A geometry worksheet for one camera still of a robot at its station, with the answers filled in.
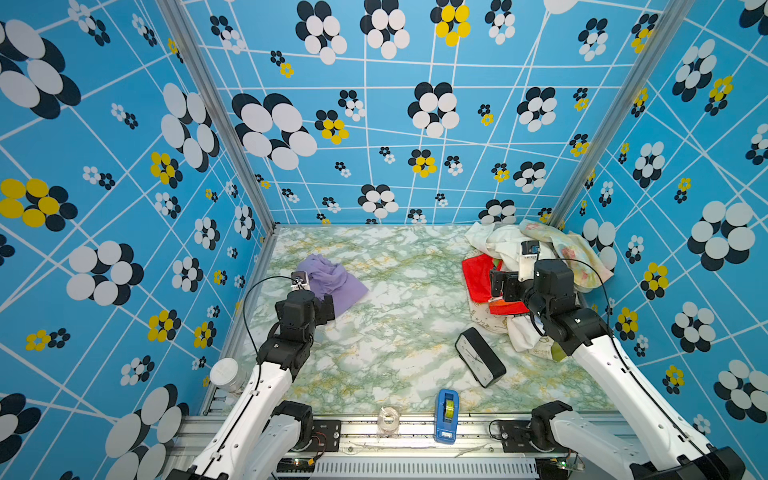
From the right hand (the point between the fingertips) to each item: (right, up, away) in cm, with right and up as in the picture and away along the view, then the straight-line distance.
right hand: (511, 271), depth 77 cm
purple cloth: (-52, -3, +13) cm, 54 cm away
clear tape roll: (-33, -40, -2) cm, 52 cm away
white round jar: (-70, -23, -9) cm, 74 cm away
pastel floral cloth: (+29, 0, +14) cm, 32 cm away
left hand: (-54, -7, +4) cm, 54 cm away
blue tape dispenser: (-17, -36, -4) cm, 40 cm away
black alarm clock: (-8, -23, +1) cm, 25 cm away
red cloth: (-1, -4, +26) cm, 26 cm away
